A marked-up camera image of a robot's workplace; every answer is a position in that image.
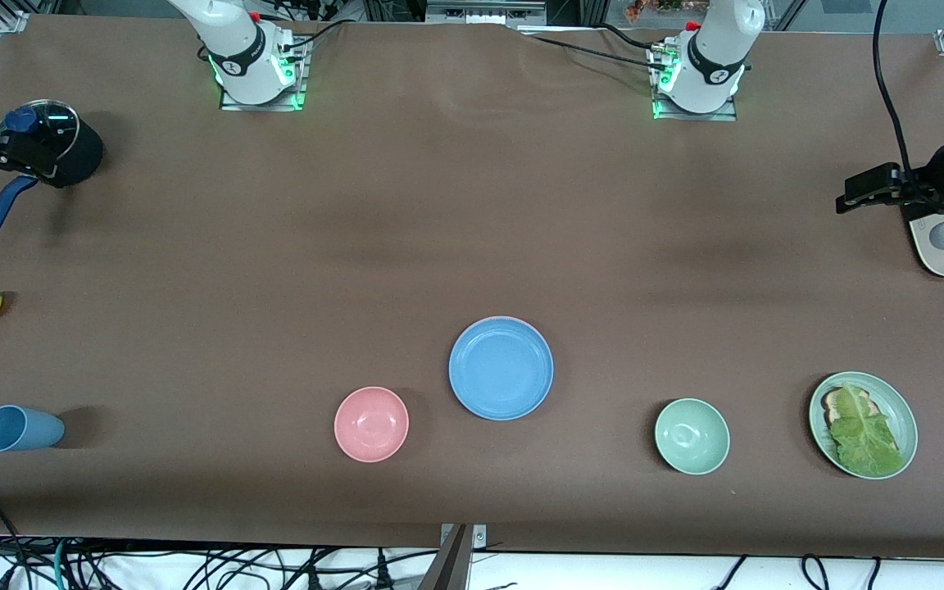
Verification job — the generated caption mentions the blue shallow bowl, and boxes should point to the blue shallow bowl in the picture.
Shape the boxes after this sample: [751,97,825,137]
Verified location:
[448,315,555,421]

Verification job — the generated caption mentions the glass lid with blue knob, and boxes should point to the glass lid with blue knob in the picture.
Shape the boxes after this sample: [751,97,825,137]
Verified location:
[0,98,81,169]

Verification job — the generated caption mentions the toasted bread slice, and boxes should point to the toasted bread slice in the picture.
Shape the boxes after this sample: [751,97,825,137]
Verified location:
[820,387,878,427]

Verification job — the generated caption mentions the green plate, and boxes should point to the green plate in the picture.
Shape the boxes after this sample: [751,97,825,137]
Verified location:
[808,371,919,480]

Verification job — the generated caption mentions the green lettuce leaf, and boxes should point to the green lettuce leaf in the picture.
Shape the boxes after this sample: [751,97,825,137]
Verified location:
[828,382,905,478]

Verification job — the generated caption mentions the blue plastic cup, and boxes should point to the blue plastic cup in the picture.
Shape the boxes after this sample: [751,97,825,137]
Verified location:
[0,405,66,453]

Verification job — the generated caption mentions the colourful background food items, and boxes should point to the colourful background food items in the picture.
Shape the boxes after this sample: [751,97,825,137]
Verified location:
[624,0,710,22]

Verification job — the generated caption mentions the small deep green bowl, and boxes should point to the small deep green bowl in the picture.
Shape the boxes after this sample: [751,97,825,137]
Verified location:
[654,397,731,476]

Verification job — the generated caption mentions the small deep pink bowl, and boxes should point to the small deep pink bowl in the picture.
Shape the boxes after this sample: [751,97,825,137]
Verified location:
[334,386,410,464]

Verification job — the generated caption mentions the grey background device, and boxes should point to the grey background device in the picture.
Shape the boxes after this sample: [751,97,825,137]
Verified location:
[425,0,548,25]

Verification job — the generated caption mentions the dark beam under table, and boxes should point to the dark beam under table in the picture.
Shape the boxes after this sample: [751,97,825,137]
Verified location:
[417,524,473,590]

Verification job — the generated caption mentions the black pot with blue handle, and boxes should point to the black pot with blue handle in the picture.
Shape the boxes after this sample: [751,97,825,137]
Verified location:
[0,98,104,243]

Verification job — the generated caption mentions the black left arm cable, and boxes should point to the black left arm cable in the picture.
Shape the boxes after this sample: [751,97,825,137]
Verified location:
[872,0,932,197]

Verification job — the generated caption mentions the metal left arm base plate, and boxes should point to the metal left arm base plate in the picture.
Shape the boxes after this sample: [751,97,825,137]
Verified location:
[648,41,739,122]

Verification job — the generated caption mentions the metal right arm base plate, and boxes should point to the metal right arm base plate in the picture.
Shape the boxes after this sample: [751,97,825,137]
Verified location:
[220,37,309,111]

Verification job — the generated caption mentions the black left base cable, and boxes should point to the black left base cable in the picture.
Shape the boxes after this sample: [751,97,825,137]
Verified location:
[521,33,669,73]
[595,23,671,55]

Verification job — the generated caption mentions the black base cable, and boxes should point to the black base cable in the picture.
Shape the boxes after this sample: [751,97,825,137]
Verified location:
[279,18,370,54]
[521,33,669,73]
[595,23,671,55]

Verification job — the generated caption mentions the black right base cable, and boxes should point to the black right base cable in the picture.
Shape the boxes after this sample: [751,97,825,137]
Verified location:
[279,18,370,54]

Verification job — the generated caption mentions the silver table edge bracket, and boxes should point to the silver table edge bracket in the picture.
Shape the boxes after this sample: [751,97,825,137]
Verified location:
[439,524,488,548]

